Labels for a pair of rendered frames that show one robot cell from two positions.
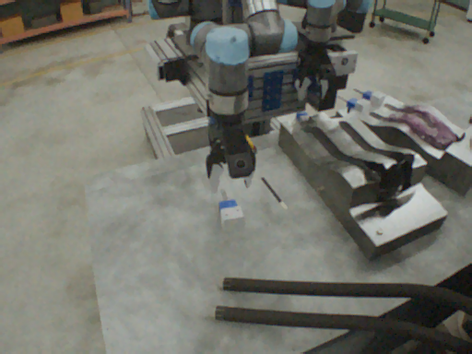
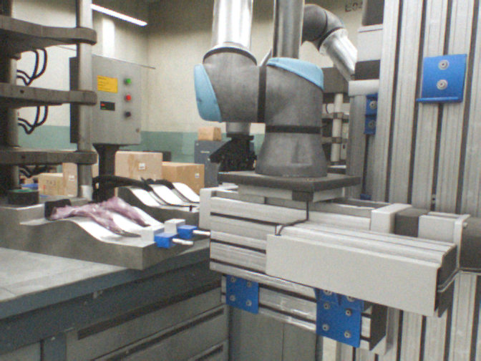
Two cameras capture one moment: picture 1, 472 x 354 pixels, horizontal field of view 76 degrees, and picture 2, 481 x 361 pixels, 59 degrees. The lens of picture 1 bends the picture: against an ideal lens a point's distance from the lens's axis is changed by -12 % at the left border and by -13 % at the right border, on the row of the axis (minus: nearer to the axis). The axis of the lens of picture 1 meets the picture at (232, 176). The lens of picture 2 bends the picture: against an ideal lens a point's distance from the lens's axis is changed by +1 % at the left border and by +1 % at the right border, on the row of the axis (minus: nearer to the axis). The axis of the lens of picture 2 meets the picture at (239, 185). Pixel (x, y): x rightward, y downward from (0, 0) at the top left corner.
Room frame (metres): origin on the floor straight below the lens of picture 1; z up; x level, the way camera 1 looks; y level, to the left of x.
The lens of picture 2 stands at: (2.15, -0.90, 1.10)
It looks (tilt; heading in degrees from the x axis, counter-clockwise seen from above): 6 degrees down; 150
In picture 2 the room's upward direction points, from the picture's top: 2 degrees clockwise
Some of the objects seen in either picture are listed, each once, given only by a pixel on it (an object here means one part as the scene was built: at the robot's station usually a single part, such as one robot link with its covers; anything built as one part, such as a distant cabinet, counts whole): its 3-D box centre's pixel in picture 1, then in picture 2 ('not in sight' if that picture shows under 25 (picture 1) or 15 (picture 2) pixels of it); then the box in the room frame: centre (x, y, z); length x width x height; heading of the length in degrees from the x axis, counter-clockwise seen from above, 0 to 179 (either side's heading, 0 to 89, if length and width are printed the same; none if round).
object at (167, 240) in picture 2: (367, 95); (169, 240); (1.19, -0.53, 0.86); 0.13 x 0.05 x 0.05; 38
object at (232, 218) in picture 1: (228, 206); not in sight; (0.62, 0.01, 0.83); 0.13 x 0.05 x 0.05; 13
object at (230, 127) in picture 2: (317, 32); (238, 127); (1.03, -0.26, 1.15); 0.08 x 0.08 x 0.05
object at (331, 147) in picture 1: (362, 147); (170, 193); (0.76, -0.37, 0.92); 0.35 x 0.16 x 0.09; 21
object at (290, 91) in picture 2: not in sight; (290, 94); (1.44, -0.37, 1.20); 0.13 x 0.12 x 0.14; 57
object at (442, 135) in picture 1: (423, 121); (96, 210); (0.95, -0.66, 0.90); 0.26 x 0.18 x 0.08; 38
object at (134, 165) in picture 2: not in sight; (112, 185); (-3.49, 0.45, 0.47); 1.22 x 0.80 x 0.94; 30
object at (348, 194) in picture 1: (359, 165); (169, 205); (0.74, -0.36, 0.87); 0.50 x 0.26 x 0.14; 21
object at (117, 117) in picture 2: not in sight; (106, 210); (0.01, -0.42, 0.74); 0.31 x 0.22 x 1.47; 111
